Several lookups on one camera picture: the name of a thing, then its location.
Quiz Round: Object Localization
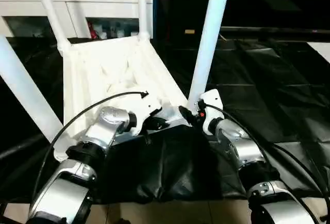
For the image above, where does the white plastic table leg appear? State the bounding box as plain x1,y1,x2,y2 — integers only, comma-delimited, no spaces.
187,0,233,113
136,0,151,41
0,35,64,143
32,0,72,52

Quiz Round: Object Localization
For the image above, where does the black plastic mat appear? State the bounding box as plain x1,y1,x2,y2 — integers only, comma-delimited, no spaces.
0,35,330,205

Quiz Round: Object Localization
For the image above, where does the white flat board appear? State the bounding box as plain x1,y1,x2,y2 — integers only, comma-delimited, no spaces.
306,42,330,65

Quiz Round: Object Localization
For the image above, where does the white cabinet with glass doors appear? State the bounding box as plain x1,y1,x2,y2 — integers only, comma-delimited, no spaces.
0,0,155,39

